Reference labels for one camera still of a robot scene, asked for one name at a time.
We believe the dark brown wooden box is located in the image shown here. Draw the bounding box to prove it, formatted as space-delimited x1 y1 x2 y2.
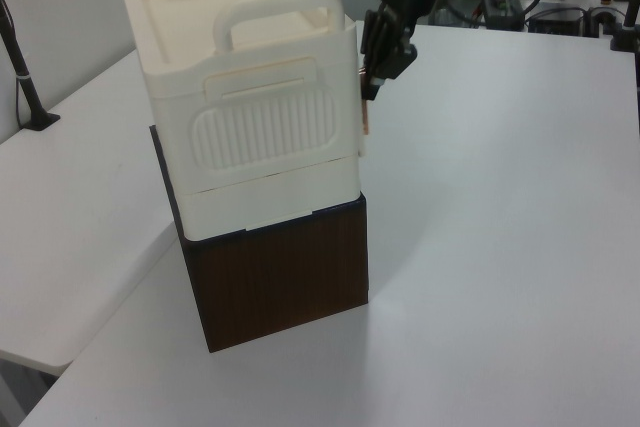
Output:
148 125 372 354

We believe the black camera pole with base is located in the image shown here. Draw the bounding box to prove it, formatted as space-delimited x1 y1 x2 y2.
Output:
0 0 62 132

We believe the cream plastic cabinet with handles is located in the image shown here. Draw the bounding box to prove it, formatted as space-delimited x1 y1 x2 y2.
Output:
121 0 362 242

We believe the small brown object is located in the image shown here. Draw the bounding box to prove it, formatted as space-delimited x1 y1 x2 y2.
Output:
357 64 375 157

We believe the black electronics box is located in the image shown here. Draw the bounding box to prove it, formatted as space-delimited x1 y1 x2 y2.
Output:
527 2 587 37

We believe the black clamp pole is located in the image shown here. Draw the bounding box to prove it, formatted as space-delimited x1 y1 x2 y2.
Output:
606 0 640 54

